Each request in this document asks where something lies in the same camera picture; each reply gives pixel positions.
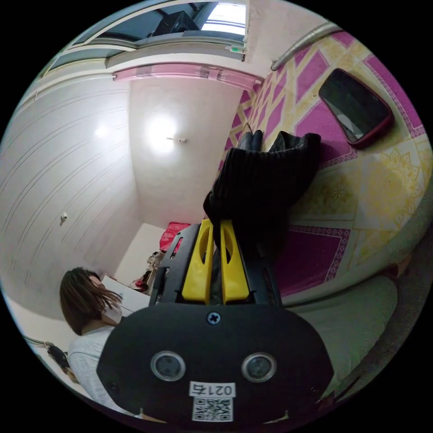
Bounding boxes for window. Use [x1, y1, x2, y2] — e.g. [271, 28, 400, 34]
[44, 0, 248, 74]

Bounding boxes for white cupboard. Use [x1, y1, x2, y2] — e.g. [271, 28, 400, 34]
[101, 274, 153, 318]

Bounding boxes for red bag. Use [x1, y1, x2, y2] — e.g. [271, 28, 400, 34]
[158, 221, 191, 253]

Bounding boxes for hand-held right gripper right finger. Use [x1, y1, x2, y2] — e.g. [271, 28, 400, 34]
[220, 219, 252, 304]

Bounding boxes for grey pipe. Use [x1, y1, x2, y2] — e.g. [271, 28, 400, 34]
[270, 21, 341, 72]

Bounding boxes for wall lamp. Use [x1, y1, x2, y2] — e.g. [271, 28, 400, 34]
[144, 114, 188, 153]

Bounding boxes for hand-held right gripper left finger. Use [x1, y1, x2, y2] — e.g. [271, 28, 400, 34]
[181, 219, 215, 302]

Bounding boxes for person's body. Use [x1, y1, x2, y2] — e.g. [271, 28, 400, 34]
[59, 258, 417, 419]

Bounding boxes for black jeans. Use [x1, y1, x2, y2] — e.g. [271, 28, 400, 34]
[203, 129, 322, 275]

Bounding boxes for smartphone in red case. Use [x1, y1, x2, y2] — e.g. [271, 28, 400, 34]
[318, 67, 395, 150]

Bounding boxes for bed with purple yellow mat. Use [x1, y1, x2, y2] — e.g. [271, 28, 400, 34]
[218, 28, 432, 300]

